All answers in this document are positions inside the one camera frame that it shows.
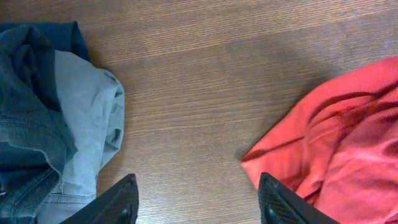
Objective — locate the grey folded garment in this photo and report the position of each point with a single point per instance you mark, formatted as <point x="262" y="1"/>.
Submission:
<point x="92" y="101"/>

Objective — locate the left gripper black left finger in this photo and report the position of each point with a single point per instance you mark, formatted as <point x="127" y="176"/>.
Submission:
<point x="118" y="205"/>

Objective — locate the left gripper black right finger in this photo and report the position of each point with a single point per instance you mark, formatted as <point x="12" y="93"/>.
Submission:
<point x="279" y="205"/>

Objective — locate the red printed t-shirt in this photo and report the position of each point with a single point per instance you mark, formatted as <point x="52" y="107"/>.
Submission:
<point x="337" y="147"/>

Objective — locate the dark folded garment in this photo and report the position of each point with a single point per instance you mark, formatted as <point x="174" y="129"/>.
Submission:
<point x="36" y="144"/>

